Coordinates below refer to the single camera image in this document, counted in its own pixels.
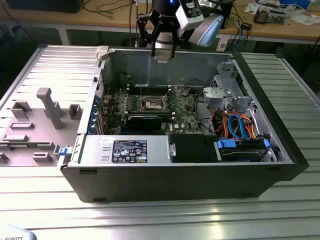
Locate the silver CPU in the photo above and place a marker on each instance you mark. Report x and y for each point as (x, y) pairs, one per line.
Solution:
(162, 59)

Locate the green motherboard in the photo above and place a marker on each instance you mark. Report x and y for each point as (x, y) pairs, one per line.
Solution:
(185, 117)

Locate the gray parts rack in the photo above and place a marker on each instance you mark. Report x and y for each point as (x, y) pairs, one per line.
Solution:
(37, 140)

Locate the silver power supply with label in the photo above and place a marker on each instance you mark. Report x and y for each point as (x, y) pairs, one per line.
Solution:
(155, 150)

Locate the black tower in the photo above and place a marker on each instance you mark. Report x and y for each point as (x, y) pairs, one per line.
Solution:
(228, 15)

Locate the metal locking lever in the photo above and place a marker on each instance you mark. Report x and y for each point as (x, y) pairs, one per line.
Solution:
(140, 87)
(173, 101)

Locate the hard disk in blue carrier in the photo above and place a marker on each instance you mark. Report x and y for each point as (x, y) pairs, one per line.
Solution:
(240, 155)

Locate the black box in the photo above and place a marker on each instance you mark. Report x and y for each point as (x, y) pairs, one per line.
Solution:
(50, 6)

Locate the black RAM slot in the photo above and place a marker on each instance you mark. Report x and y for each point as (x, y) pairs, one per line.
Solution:
(135, 92)
(135, 86)

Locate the blue plastic clip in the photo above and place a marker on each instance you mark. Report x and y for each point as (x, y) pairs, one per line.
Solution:
(63, 151)

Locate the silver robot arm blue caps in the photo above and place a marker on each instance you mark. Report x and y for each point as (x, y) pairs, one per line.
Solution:
(200, 30)

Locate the silver metal box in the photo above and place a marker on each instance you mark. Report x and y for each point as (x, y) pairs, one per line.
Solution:
(277, 16)

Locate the black open PC case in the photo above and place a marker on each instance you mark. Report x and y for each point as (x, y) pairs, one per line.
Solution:
(175, 182)

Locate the silver fan bracket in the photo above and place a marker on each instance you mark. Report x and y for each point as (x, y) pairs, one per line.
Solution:
(215, 96)

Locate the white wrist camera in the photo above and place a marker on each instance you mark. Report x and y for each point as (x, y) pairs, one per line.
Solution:
(190, 15)

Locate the silver metal drive cage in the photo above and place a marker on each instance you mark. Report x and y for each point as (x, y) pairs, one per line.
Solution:
(225, 75)

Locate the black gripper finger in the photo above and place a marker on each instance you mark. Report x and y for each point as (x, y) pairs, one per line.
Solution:
(146, 30)
(173, 37)

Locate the wooden workbench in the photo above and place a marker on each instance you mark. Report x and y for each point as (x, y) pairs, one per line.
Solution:
(100, 18)

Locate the CPU socket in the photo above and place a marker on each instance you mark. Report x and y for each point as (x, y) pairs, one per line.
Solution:
(152, 103)

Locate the copper coil heatsink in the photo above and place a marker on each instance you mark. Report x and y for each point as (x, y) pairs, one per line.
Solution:
(261, 16)

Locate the white tag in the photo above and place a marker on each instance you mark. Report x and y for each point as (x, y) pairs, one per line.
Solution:
(222, 45)

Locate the white paper sheet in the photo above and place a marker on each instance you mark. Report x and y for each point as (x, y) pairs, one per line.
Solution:
(303, 19)

